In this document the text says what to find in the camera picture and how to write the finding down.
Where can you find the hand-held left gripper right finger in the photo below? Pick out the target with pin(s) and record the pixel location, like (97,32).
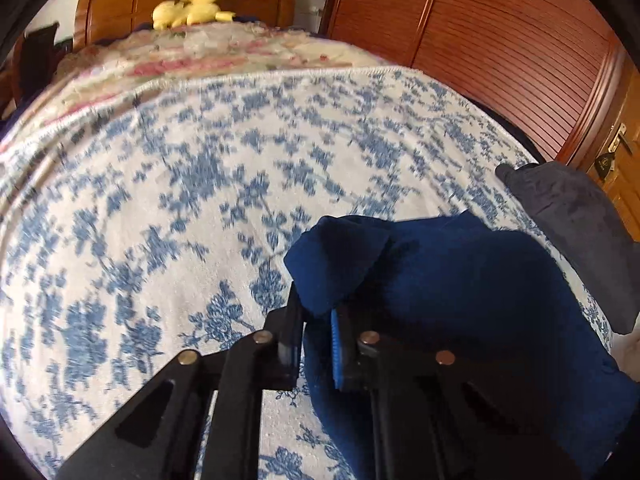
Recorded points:
(337,350)

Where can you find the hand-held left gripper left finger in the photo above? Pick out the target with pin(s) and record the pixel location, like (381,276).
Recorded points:
(289,355)

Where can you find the navy blue suit jacket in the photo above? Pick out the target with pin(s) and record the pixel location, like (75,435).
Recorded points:
(460,280)

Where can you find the blue floral white blanket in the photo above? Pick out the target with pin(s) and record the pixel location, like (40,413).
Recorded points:
(200,185)

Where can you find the dark grey garment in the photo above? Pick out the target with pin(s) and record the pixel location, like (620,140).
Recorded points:
(575,210)

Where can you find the pink floral quilt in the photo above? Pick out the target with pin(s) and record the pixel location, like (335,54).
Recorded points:
(200,55)

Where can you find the wooden door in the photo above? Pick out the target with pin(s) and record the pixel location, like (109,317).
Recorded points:
(625,185)

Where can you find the wooden louvred wardrobe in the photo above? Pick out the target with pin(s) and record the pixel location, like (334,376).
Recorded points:
(475,35)

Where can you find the yellow plush toy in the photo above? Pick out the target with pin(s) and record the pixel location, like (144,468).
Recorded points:
(190,10)

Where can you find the wooden bed headboard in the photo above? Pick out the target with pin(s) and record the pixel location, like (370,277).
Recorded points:
(115,5)

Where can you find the dark wooden chair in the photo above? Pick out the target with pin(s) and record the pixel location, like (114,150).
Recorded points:
(35,55)

